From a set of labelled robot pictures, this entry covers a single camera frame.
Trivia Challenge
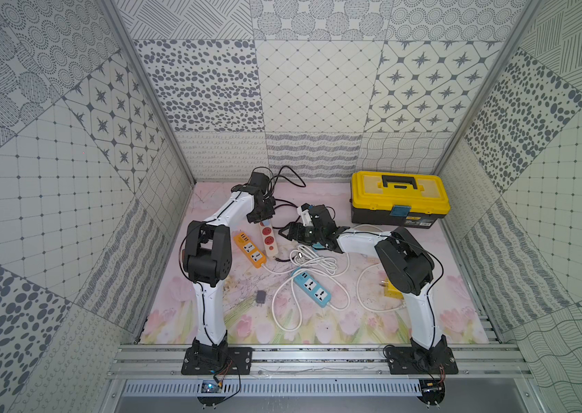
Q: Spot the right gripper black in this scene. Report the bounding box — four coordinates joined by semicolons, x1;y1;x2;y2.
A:
277;221;324;245

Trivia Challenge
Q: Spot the orange power strip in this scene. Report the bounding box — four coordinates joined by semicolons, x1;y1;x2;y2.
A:
233;232;267;268

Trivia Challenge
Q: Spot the blue power strip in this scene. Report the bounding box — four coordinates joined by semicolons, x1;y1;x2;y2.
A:
293;269;331;308

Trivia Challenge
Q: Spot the dark grey plug adapter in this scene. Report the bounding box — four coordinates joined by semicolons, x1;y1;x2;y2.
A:
255;290;267;306

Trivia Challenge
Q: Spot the yellow plug adapter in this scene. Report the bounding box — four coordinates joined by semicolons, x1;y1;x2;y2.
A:
380;282;404;300

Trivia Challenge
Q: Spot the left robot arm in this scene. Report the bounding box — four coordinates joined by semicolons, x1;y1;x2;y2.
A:
179;171;275;349

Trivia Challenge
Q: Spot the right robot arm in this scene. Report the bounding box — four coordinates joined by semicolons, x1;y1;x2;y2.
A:
279;204;447;354

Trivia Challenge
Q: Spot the yellow black toolbox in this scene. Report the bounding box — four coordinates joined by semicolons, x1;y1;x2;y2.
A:
350;171;451;229

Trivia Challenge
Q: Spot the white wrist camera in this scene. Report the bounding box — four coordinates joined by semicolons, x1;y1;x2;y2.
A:
297;203;313;227

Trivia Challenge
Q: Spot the black power cable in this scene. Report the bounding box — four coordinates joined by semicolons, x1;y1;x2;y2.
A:
264;165;323;228

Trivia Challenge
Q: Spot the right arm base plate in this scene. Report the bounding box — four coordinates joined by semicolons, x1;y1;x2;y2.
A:
383;345;459;375

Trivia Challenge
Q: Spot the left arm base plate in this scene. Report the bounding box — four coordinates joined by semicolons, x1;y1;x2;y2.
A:
182;344;253;375

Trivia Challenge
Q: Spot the aluminium rail frame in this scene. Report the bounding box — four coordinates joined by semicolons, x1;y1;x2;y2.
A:
107;343;532;380

